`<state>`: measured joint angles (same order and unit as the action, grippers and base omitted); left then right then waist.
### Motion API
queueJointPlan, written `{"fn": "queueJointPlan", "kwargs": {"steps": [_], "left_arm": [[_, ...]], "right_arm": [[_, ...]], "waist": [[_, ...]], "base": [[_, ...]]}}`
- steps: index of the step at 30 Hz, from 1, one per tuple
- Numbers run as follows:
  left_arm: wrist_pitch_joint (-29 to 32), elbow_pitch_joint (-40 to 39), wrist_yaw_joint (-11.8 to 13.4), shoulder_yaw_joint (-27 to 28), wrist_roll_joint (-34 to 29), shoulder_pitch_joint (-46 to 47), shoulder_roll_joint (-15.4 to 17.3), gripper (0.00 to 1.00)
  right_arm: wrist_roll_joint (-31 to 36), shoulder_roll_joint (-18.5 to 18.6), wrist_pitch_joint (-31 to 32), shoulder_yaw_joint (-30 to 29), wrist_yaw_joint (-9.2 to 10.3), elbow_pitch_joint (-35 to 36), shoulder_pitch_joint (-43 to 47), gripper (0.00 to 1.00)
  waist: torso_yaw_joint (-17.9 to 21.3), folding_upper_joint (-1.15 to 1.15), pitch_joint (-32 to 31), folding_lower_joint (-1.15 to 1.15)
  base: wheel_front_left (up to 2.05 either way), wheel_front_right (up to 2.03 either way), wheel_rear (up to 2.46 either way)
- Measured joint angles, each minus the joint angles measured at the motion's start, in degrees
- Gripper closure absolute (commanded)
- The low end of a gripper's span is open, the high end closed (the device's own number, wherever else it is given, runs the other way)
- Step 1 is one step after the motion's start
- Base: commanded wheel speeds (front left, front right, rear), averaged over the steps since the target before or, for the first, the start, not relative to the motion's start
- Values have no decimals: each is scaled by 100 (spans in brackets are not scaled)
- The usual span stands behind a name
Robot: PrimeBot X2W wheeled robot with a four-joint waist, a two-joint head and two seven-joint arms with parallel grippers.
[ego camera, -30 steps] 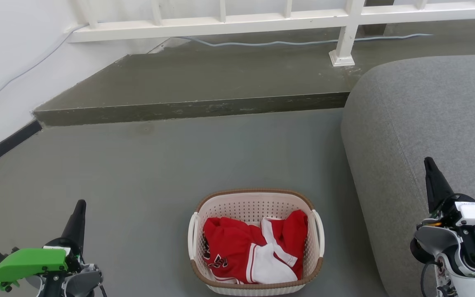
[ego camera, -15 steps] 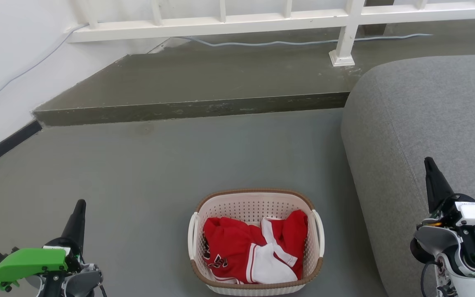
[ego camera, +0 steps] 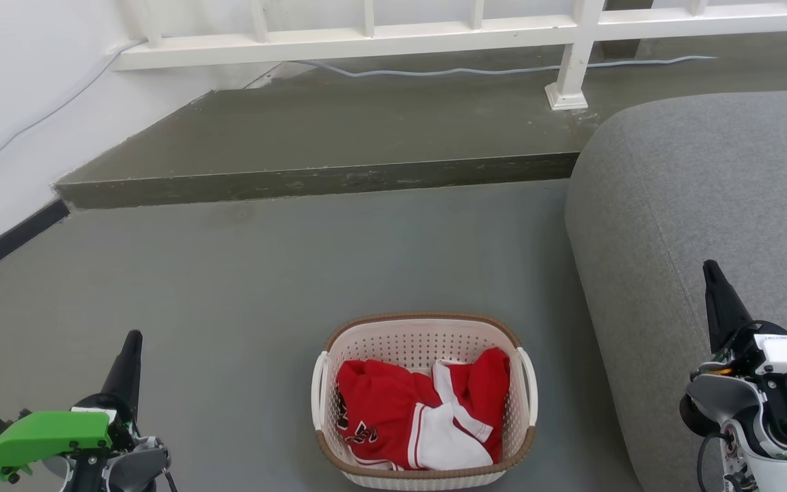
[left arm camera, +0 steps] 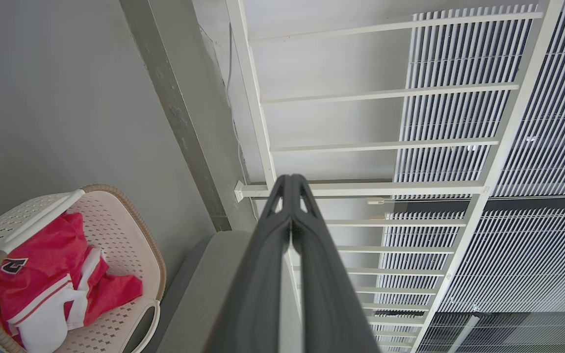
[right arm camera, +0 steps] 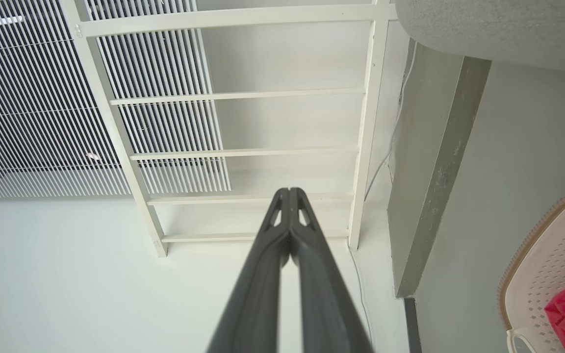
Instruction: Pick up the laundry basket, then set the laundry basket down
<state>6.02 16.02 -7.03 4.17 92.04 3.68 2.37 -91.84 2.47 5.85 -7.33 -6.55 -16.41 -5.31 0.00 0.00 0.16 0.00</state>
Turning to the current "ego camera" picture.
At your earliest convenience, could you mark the black baseboard strip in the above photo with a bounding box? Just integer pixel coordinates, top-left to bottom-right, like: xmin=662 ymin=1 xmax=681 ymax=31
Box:
xmin=0 ymin=198 xmax=71 ymax=291

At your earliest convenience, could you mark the grey fabric sofa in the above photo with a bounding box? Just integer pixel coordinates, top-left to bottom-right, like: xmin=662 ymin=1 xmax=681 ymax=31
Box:
xmin=564 ymin=89 xmax=787 ymax=492

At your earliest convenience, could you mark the white perforated laundry basket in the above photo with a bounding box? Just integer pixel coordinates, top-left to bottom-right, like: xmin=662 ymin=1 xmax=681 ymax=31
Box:
xmin=310 ymin=313 xmax=539 ymax=490

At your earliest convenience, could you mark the white wooden railing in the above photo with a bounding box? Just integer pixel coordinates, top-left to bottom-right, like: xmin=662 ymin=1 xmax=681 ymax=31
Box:
xmin=113 ymin=0 xmax=787 ymax=111

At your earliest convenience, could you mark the thin pale wall cable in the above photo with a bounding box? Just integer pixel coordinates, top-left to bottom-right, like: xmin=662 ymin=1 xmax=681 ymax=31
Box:
xmin=0 ymin=38 xmax=719 ymax=185

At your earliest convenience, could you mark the red white sports garment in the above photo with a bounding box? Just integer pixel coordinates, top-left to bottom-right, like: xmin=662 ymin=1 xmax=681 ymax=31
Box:
xmin=335 ymin=347 xmax=510 ymax=472

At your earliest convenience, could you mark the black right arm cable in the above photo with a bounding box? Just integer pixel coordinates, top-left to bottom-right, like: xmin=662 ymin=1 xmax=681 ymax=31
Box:
xmin=696 ymin=430 xmax=732 ymax=492

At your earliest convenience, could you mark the grey concrete raised step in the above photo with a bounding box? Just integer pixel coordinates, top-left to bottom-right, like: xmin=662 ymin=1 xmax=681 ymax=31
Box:
xmin=54 ymin=27 xmax=787 ymax=210

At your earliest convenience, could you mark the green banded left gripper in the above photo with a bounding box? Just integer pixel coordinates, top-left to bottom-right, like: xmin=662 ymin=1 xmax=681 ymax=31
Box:
xmin=0 ymin=331 xmax=143 ymax=492

